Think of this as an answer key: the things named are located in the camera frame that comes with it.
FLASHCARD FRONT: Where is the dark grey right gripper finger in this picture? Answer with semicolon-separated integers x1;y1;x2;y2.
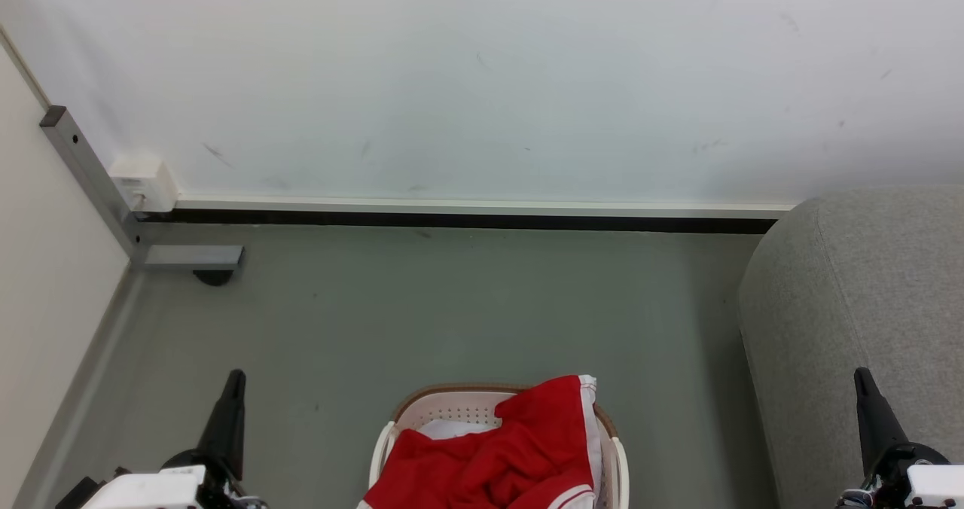
854;367;908;478

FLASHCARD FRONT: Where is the white laundry basket brown rim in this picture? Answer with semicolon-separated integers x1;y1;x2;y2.
368;383;630;509

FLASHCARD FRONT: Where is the white wall socket box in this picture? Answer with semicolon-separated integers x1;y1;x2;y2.
109;155;181;215

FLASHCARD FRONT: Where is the red garment with white trim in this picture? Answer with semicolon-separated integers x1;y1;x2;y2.
356;374;605;509

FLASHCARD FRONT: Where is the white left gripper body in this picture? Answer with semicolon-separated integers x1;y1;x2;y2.
79;449;268;509

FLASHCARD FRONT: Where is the grey fabric sofa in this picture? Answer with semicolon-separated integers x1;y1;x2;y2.
737;186;964;509

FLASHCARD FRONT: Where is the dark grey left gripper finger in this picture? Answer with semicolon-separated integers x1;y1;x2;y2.
197;369;247;481

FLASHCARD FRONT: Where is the white baseboard strip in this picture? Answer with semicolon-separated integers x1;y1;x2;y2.
174;197;798;220

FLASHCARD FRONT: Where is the white cloth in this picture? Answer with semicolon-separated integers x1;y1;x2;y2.
416;418;504;441

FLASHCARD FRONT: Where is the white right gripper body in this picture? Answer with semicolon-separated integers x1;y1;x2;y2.
836;443;964;509

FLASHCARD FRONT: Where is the grey metal frame post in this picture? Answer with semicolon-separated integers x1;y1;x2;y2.
39;105;246;273

